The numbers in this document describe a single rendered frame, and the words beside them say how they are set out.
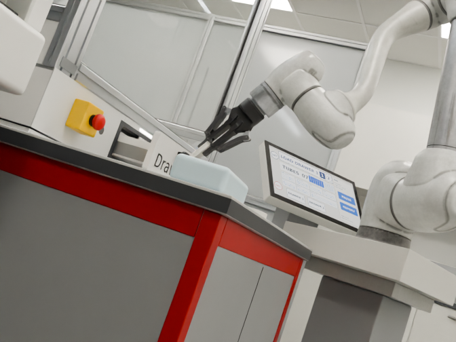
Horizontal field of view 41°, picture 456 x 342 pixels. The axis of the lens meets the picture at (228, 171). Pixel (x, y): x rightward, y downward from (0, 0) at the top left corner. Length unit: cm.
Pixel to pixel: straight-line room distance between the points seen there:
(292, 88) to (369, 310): 63
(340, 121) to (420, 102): 395
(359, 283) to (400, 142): 341
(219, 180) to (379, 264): 75
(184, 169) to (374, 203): 94
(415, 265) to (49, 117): 96
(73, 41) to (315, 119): 63
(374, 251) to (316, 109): 39
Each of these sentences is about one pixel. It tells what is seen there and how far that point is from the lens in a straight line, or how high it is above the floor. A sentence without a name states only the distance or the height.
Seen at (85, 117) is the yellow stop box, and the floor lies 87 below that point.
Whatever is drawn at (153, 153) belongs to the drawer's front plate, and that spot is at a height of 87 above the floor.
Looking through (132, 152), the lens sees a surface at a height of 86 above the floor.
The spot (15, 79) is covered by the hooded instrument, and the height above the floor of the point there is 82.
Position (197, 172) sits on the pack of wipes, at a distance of 95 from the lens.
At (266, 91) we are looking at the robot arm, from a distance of 168.
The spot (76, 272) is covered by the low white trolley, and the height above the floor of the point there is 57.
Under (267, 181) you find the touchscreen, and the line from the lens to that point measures 247.
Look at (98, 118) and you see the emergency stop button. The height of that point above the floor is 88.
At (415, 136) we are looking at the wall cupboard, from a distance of 506.
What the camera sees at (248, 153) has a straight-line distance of 350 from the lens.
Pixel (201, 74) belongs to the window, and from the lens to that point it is 209.
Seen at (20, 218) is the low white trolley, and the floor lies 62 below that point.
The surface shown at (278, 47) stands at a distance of 368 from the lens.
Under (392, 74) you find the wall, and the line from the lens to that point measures 565.
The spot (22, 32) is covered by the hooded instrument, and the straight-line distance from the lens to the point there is 99.
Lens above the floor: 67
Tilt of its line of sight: 8 degrees up
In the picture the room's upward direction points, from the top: 20 degrees clockwise
